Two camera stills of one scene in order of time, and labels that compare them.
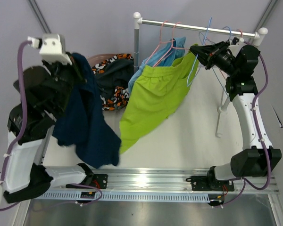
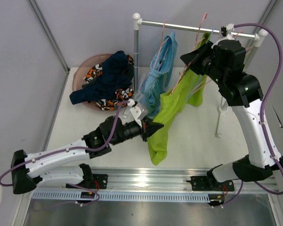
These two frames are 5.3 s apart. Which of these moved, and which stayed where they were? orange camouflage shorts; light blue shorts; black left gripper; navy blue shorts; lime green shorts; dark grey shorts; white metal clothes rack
Moved: navy blue shorts; black left gripper; light blue shorts; dark grey shorts; lime green shorts
Stayed: orange camouflage shorts; white metal clothes rack
